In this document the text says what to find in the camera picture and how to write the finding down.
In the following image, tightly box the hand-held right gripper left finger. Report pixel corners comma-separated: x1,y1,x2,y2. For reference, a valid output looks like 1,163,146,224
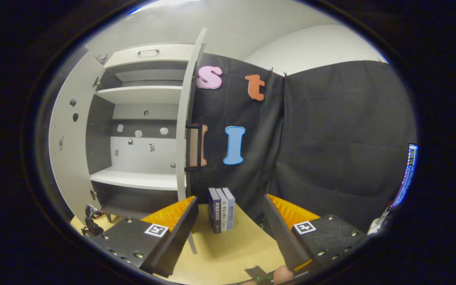
93,196,199,279

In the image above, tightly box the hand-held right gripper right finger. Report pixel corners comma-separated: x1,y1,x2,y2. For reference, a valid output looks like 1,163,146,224
261,194,367,274

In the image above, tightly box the white cabinet door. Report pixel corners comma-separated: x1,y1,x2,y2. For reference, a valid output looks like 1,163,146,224
175,28,208,202
49,51,106,223

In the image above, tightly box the white and grey cabinet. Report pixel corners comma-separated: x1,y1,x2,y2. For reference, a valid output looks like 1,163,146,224
85,43,207,221

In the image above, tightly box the white cabinet shelf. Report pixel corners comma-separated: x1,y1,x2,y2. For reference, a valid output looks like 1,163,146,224
95,85,183,105

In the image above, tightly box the small black device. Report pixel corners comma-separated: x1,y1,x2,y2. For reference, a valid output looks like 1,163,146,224
245,266,268,280

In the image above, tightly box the dark blue book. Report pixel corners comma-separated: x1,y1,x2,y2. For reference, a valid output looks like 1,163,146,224
208,188,222,234

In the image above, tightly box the light blue book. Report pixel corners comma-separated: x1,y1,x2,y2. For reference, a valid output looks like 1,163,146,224
222,187,236,231

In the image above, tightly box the grey book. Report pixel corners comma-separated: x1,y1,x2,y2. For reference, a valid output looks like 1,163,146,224
216,188,229,233

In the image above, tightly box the black backdrop cloth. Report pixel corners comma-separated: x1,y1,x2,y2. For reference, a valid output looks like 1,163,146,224
190,53,418,233

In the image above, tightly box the computer monitor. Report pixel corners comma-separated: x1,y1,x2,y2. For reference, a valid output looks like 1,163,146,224
388,143,419,211

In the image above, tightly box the black cable bundle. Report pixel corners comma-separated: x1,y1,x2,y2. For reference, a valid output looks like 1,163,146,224
81,204,104,238

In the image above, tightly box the black door handle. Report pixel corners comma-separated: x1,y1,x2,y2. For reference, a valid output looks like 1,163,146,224
185,123,203,171

